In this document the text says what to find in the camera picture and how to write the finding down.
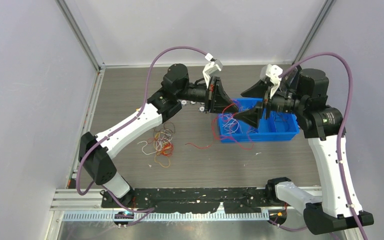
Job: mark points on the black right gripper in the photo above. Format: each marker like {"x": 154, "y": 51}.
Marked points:
{"x": 260, "y": 89}

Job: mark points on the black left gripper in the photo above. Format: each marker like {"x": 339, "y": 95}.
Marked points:
{"x": 217, "y": 98}

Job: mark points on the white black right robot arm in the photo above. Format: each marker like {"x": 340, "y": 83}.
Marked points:
{"x": 304, "y": 94}

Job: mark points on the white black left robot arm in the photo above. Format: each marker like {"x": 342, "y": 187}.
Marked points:
{"x": 96, "y": 152}

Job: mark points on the blue plastic divided tray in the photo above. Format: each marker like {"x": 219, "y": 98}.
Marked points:
{"x": 278, "y": 127}

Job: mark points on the black wedge with clear plate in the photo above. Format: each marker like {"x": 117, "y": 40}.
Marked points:
{"x": 291, "y": 78}

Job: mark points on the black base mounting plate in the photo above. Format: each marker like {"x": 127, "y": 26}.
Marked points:
{"x": 234, "y": 200}

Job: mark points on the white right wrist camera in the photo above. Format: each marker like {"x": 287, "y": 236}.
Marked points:
{"x": 271, "y": 75}

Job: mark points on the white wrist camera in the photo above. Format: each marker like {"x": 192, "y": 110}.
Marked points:
{"x": 271, "y": 75}
{"x": 213, "y": 67}

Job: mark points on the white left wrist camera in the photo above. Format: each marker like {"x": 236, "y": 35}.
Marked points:
{"x": 213, "y": 67}

